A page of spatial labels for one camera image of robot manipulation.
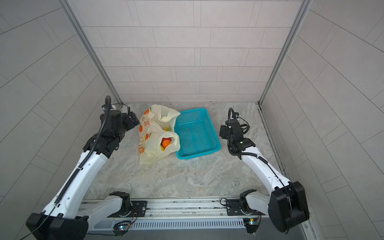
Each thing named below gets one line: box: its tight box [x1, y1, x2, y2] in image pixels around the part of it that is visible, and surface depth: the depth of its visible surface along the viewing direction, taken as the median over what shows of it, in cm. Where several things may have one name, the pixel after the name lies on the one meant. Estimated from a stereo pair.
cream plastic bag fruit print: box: [138, 104, 181, 165], surface depth 84 cm
